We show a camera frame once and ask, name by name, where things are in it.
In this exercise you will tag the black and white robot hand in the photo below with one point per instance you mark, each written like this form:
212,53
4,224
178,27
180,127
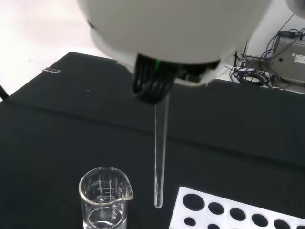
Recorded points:
166,28

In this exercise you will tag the clear glass beaker with water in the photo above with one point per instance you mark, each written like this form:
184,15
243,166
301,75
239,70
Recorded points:
104,210

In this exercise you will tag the white test tube rack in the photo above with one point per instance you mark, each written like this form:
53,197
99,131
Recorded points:
238,221

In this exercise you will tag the clear cloth clip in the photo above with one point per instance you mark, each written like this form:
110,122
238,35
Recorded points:
50,70

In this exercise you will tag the grey equipment box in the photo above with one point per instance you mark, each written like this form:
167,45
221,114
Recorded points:
291,62

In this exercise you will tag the black bench cloth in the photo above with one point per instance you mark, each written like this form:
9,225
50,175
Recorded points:
71,131

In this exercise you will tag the black tripod leg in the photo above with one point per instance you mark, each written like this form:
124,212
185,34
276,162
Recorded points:
3,92

